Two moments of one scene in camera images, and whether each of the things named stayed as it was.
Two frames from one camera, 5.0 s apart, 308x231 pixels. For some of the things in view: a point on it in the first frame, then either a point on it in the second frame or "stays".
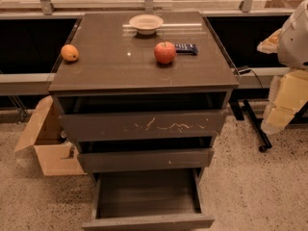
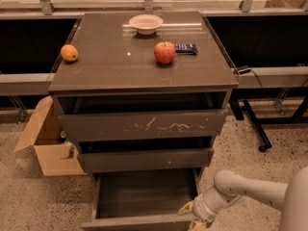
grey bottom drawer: (148, 200) stays
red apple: (165, 52) stays
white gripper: (295, 45) to (199, 210)
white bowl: (145, 24) stays
